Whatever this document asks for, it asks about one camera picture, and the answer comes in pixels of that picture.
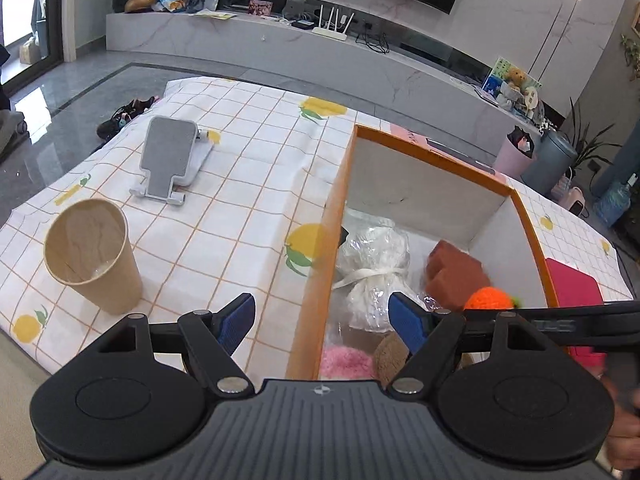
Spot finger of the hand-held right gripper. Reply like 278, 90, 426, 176
465, 307, 601, 348

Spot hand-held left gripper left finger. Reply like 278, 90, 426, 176
87, 292, 257, 395

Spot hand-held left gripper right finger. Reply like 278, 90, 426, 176
389, 292, 571, 395

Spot brown plush knit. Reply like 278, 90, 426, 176
374, 332, 476, 388

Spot brown sponge block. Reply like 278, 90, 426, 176
425, 240, 492, 311

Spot orange crochet toy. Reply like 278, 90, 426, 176
462, 286, 523, 312

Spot pink white knit cloth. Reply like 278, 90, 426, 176
320, 345, 377, 381

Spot white bagged cloth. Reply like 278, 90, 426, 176
332, 210, 441, 333

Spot orange cardboard box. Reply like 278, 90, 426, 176
285, 124, 561, 381

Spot red box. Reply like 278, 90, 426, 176
545, 257, 608, 401

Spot blue water bottle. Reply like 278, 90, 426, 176
592, 172, 640, 228

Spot small pink appliance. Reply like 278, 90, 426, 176
552, 180, 587, 213

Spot beige paper cup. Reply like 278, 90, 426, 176
43, 198, 144, 316

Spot lemon print checked tablecloth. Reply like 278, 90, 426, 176
0, 76, 633, 376

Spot grey trash can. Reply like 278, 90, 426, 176
520, 129, 578, 197

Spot pink waste bin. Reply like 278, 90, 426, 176
492, 126, 536, 179

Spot grey phone stand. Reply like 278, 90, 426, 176
129, 115, 216, 207

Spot long leaf potted plant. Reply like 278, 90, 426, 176
562, 97, 623, 181

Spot black shoes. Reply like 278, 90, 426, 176
96, 96, 161, 142

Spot teddy bear in white wrap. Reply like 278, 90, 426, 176
500, 67, 528, 111

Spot green picture board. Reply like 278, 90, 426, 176
482, 56, 543, 111

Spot marble television cabinet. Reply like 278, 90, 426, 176
106, 0, 551, 161

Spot hanging vine plant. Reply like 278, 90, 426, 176
620, 34, 640, 81

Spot grey stroller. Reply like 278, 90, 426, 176
0, 45, 31, 161

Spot white router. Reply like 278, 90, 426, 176
311, 4, 356, 37

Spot yellow green papers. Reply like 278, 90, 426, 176
189, 8, 237, 21

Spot sliding glass door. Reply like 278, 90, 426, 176
0, 0, 66, 96

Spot black cables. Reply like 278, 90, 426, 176
356, 30, 391, 54

